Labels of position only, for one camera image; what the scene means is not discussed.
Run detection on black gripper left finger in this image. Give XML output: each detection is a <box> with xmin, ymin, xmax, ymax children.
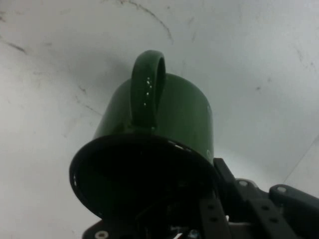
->
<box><xmin>82</xmin><ymin>195</ymin><xmax>230</xmax><ymax>239</ymax></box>

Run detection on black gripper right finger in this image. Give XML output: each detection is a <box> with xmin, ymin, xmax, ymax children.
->
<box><xmin>213</xmin><ymin>157</ymin><xmax>319</xmax><ymax>239</ymax></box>

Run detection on green enamel mug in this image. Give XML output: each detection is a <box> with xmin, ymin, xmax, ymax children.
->
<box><xmin>69</xmin><ymin>49</ymin><xmax>221</xmax><ymax>223</ymax></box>

